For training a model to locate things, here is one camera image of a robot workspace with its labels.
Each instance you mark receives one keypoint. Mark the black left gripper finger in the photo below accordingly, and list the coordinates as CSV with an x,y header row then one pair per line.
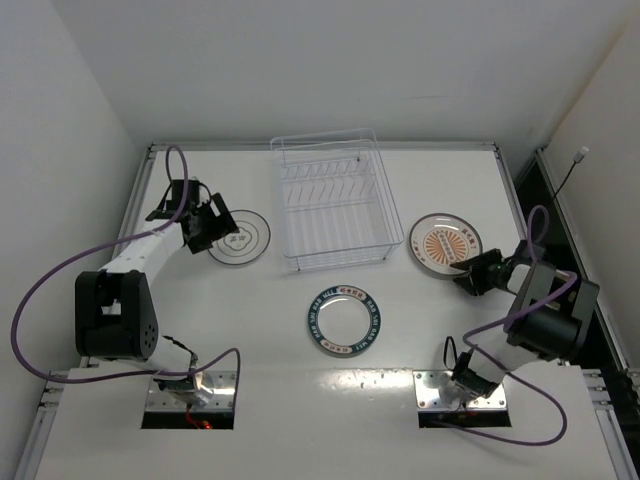
x,y
196,190
223,222

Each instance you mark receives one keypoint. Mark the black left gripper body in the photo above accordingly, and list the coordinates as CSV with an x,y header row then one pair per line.
x,y
211,226

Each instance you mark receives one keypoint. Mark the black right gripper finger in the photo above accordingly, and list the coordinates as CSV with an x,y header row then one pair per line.
x,y
465,265
466,283

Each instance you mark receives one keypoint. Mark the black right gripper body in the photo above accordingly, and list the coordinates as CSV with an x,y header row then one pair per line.
x,y
478,273

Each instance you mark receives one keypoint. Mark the white plate with orange sunburst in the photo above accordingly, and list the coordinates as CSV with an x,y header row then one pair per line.
x,y
439,240

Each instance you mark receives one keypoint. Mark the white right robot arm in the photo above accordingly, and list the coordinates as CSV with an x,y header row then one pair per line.
x,y
548,319

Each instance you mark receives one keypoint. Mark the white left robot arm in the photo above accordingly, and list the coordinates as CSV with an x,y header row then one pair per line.
x,y
115,318

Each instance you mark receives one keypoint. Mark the white plate with black rings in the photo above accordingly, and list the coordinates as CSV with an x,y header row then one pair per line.
x,y
247,244

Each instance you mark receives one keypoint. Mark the dark green rimmed plate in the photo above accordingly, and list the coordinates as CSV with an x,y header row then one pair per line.
x,y
344,321

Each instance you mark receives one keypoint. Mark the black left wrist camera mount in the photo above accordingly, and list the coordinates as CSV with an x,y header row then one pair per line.
x,y
173,204

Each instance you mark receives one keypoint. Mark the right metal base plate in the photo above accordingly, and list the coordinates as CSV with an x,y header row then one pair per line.
x,y
435,392

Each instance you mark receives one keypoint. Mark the metal base plate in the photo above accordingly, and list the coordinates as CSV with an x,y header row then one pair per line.
x,y
220,385
435,392

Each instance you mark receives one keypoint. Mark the white wire dish rack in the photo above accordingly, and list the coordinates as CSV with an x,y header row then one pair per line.
x,y
335,201

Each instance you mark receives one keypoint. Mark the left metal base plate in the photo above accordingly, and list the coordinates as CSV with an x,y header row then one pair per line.
x,y
220,385

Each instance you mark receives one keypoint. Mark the aluminium table frame rail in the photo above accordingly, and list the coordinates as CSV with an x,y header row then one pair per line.
x,y
52,392

